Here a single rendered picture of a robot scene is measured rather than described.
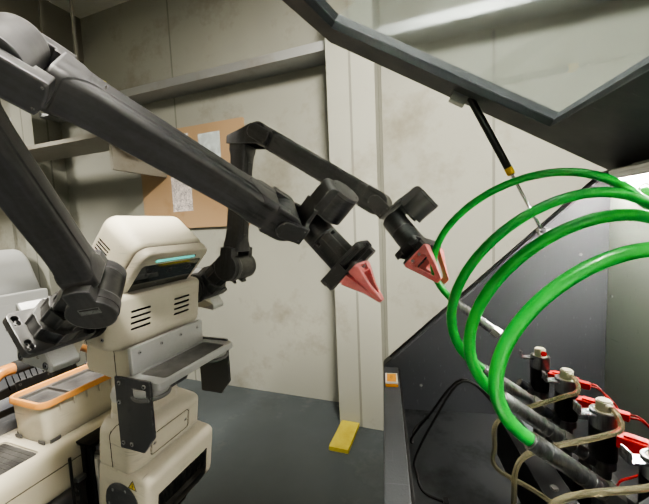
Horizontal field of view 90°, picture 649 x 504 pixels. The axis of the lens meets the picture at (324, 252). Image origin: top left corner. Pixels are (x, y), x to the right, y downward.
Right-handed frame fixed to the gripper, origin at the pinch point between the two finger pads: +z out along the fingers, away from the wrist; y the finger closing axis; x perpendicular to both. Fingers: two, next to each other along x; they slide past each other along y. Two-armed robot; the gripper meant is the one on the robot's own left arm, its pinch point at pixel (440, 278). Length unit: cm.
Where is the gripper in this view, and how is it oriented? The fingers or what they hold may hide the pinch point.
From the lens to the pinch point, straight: 72.8
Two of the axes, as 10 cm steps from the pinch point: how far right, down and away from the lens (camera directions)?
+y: 7.7, 1.4, 6.3
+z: 3.8, 6.9, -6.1
